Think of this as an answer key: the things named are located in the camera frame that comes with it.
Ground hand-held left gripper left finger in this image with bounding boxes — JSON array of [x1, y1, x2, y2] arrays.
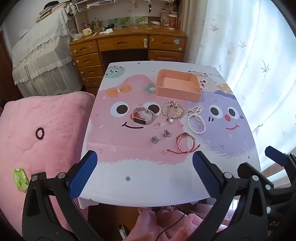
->
[[22, 150, 104, 241]]

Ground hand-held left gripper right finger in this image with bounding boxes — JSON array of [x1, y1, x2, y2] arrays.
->
[[185, 151, 270, 241]]

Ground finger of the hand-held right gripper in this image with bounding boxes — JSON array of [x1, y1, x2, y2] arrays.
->
[[238, 162, 274, 189], [265, 146, 296, 168]]

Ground red string bracelet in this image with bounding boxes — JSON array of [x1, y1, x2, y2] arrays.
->
[[168, 132, 201, 154]]

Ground white pearl necklace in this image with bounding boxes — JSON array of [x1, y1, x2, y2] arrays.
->
[[187, 106, 207, 135]]

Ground rose gold wristwatch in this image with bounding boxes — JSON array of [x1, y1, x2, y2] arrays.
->
[[132, 106, 155, 124]]

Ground pink storage box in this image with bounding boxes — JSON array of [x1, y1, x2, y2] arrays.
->
[[154, 69, 202, 103]]

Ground green tissue packet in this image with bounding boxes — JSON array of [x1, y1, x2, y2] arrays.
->
[[13, 168, 28, 193]]

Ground pink fluffy blanket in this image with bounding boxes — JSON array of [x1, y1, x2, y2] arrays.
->
[[0, 91, 96, 234]]

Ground person's pink trouser legs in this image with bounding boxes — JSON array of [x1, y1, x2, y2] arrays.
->
[[132, 206, 222, 241]]

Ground white leaf print curtain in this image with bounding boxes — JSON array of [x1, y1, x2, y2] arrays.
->
[[183, 0, 296, 176]]

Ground bed with white lace cover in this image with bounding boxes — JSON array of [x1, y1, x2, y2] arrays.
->
[[11, 2, 84, 98]]

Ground wooden desk with drawers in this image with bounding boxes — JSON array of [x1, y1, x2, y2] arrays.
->
[[69, 30, 187, 93]]

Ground red patterned cup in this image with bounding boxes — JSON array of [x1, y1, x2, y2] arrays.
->
[[168, 14, 178, 30]]

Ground patterned paper bag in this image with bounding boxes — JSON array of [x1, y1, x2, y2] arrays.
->
[[160, 11, 173, 25]]

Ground wooden desk hutch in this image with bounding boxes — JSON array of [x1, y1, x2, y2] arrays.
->
[[72, 0, 188, 30]]

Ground thin dark cable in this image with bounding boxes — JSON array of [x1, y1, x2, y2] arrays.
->
[[155, 209, 185, 241]]

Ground white wire rack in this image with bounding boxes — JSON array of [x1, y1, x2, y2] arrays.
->
[[75, 0, 116, 11]]

